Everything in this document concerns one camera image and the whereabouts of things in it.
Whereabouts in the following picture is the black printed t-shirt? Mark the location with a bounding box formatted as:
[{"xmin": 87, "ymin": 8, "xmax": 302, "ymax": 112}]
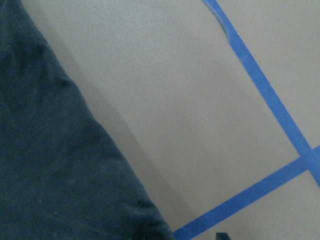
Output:
[{"xmin": 0, "ymin": 0, "xmax": 174, "ymax": 240}]

